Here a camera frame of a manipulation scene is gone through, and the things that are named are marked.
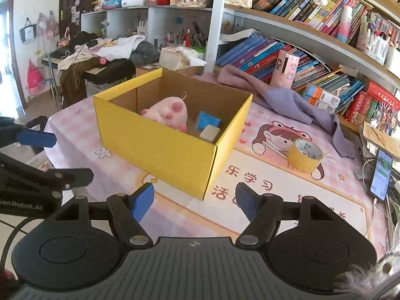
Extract red boxed book set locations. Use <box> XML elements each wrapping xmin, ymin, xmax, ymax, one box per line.
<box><xmin>344</xmin><ymin>80</ymin><xmax>400</xmax><ymax>127</ymax></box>

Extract grey fluffy sleeve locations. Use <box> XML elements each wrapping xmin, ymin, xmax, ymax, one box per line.
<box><xmin>336</xmin><ymin>244</ymin><xmax>400</xmax><ymax>300</ymax></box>

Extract pink cartoon desk mat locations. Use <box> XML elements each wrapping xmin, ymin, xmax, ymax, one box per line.
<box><xmin>44</xmin><ymin>75</ymin><xmax>391</xmax><ymax>257</ymax></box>

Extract pink hanging bag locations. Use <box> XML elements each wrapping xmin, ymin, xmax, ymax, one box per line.
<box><xmin>25</xmin><ymin>59</ymin><xmax>43</xmax><ymax>96</ymax></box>

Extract smartphone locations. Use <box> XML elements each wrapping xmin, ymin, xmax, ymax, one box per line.
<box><xmin>369</xmin><ymin>148</ymin><xmax>394</xmax><ymax>202</ymax></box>

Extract yellow cardboard box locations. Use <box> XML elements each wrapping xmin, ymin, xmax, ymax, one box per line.
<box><xmin>93</xmin><ymin>67</ymin><xmax>254</xmax><ymax>201</ymax></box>

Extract pink plush pig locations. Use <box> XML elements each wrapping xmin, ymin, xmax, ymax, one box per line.
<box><xmin>140</xmin><ymin>91</ymin><xmax>189</xmax><ymax>132</ymax></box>

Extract white printed t-shirt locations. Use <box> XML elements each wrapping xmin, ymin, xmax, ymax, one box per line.
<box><xmin>89</xmin><ymin>35</ymin><xmax>146</xmax><ymax>61</ymax></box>

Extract cluster of pens in holders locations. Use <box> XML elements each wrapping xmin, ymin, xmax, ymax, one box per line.
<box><xmin>156</xmin><ymin>22</ymin><xmax>207</xmax><ymax>49</ymax></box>

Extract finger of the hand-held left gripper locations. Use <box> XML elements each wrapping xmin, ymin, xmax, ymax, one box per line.
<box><xmin>0</xmin><ymin>117</ymin><xmax>57</xmax><ymax>148</ymax></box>
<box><xmin>0</xmin><ymin>152</ymin><xmax>94</xmax><ymax>192</ymax></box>

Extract white pencil holders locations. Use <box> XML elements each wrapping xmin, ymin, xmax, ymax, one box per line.
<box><xmin>356</xmin><ymin>15</ymin><xmax>400</xmax><ymax>69</ymax></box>

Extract pink cartoon cylinder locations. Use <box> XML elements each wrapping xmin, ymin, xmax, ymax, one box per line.
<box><xmin>269</xmin><ymin>50</ymin><xmax>301</xmax><ymax>90</ymax></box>

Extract grey garment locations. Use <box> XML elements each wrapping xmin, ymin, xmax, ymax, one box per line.
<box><xmin>129</xmin><ymin>41</ymin><xmax>161</xmax><ymax>66</ymax></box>

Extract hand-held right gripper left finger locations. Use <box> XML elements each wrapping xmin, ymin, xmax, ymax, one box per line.
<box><xmin>47</xmin><ymin>182</ymin><xmax>155</xmax><ymax>247</ymax></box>

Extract white eraser block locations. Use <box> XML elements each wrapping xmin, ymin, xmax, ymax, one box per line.
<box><xmin>199</xmin><ymin>124</ymin><xmax>221</xmax><ymax>142</ymax></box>

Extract brown hanging cloth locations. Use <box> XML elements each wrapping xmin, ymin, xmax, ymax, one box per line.
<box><xmin>59</xmin><ymin>59</ymin><xmax>104</xmax><ymax>101</ymax></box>

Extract lavender pink knit cloth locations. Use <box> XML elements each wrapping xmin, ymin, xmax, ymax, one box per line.
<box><xmin>217</xmin><ymin>65</ymin><xmax>357</xmax><ymax>158</ymax></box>

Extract row of blue textbooks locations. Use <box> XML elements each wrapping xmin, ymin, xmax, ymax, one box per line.
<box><xmin>215</xmin><ymin>33</ymin><xmax>365</xmax><ymax>113</ymax></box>

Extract pink plush wall bag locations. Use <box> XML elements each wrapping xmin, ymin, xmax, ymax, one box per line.
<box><xmin>37</xmin><ymin>12</ymin><xmax>60</xmax><ymax>41</ymax></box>

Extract grey white shelf unit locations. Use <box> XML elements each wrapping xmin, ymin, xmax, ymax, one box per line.
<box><xmin>80</xmin><ymin>0</ymin><xmax>400</xmax><ymax>138</ymax></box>

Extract row of assorted novels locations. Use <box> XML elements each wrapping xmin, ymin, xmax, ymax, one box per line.
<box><xmin>250</xmin><ymin>0</ymin><xmax>372</xmax><ymax>38</ymax></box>

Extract cream tissue bag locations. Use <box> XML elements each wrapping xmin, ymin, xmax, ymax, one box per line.
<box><xmin>159</xmin><ymin>45</ymin><xmax>207</xmax><ymax>71</ymax></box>

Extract white charging cable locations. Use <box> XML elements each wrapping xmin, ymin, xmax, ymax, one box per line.
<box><xmin>364</xmin><ymin>194</ymin><xmax>391</xmax><ymax>241</ymax></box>

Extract yellow tape roll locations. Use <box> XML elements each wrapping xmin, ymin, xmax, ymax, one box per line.
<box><xmin>286</xmin><ymin>139</ymin><xmax>325</xmax><ymax>174</ymax></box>

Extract white black tote bag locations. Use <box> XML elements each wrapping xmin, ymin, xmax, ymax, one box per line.
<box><xmin>19</xmin><ymin>19</ymin><xmax>37</xmax><ymax>43</ymax></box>

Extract orange blue small carton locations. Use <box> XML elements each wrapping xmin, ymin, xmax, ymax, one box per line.
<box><xmin>304</xmin><ymin>83</ymin><xmax>341</xmax><ymax>107</ymax></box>
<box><xmin>302</xmin><ymin>95</ymin><xmax>336</xmax><ymax>114</ymax></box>

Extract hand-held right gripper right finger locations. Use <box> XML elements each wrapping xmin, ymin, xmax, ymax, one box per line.
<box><xmin>234</xmin><ymin>182</ymin><xmax>336</xmax><ymax>247</ymax></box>

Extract blue block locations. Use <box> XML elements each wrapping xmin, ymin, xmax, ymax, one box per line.
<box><xmin>195</xmin><ymin>111</ymin><xmax>222</xmax><ymax>131</ymax></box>

